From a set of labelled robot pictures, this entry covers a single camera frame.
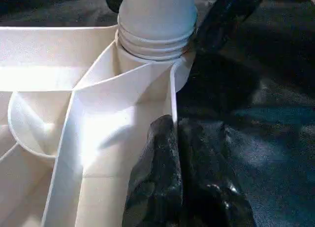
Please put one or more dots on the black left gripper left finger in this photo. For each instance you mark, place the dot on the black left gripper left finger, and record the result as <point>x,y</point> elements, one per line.
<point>155,177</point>

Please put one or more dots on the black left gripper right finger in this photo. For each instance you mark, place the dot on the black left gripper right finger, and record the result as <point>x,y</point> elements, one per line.
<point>209,185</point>

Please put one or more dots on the white plastic table leg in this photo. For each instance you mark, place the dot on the white plastic table leg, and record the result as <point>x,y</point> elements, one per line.
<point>157,20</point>

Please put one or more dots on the white plastic table top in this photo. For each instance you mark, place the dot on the white plastic table top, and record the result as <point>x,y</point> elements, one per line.
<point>73,113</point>

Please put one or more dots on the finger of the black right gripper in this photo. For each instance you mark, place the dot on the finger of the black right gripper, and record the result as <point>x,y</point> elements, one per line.
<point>112,1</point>
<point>221,20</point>

